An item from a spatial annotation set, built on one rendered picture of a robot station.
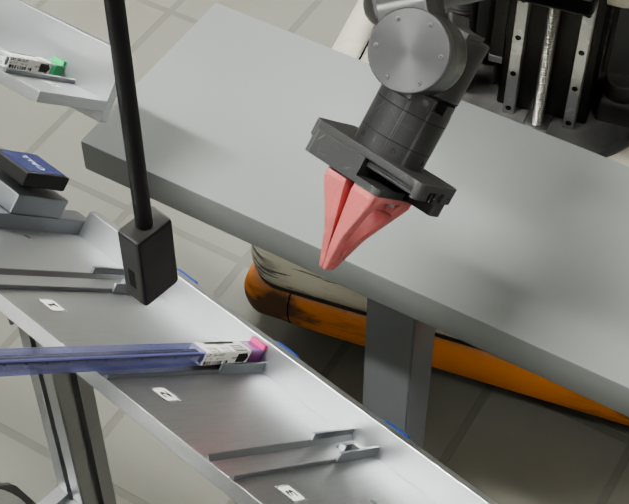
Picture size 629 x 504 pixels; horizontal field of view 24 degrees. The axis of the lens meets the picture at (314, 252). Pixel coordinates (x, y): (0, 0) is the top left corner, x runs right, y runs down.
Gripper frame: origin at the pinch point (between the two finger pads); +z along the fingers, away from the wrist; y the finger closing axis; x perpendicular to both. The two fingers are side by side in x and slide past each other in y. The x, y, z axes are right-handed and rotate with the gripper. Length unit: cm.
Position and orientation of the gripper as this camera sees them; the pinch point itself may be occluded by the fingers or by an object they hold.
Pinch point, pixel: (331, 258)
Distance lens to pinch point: 110.2
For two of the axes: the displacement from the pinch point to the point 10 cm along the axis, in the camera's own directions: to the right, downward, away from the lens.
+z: -4.6, 8.6, 2.2
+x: 4.8, 0.3, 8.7
